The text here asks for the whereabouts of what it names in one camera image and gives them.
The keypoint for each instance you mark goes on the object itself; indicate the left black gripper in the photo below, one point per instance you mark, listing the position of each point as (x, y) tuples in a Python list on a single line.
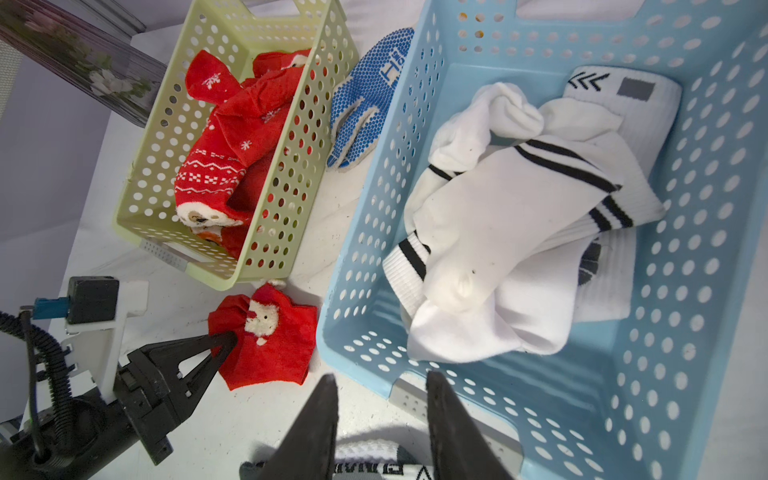
[(160, 387)]

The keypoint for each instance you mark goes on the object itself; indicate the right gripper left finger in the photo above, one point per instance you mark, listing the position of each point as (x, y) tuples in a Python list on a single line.
[(309, 435)]

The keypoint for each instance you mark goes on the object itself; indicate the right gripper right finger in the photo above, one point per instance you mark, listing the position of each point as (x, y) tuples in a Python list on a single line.
[(458, 448)]

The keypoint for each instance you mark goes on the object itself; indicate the small red santa sock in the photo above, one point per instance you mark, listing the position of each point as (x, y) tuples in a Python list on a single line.
[(276, 337)]

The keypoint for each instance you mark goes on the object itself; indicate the white sock black stripes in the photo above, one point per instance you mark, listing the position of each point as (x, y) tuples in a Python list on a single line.
[(480, 224)]

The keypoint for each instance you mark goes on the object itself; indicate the red bear snowflake sock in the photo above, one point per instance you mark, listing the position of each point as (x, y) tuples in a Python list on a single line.
[(245, 124)]

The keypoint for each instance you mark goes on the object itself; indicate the white grey sport sock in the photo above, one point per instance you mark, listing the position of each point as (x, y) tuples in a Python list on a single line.
[(648, 104), (369, 459)]

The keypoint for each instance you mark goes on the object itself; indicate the white sock red trim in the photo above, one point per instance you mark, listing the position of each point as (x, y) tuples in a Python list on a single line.
[(530, 311)]

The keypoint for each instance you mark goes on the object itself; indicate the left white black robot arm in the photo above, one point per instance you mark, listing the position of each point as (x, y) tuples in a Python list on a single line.
[(79, 435)]

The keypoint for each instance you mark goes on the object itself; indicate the blue plastic basket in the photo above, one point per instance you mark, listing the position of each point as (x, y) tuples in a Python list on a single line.
[(627, 399)]

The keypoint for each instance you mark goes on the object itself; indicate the green plastic basket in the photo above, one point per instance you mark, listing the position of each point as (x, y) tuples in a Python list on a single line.
[(146, 215)]

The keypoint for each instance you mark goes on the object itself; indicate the blue dotted work glove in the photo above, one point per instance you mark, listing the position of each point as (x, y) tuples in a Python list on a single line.
[(360, 103)]

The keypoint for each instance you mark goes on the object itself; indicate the dark glass vase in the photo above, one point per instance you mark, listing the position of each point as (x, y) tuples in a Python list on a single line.
[(105, 67)]

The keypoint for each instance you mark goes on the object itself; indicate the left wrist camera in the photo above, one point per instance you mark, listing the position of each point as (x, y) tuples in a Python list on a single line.
[(89, 322)]

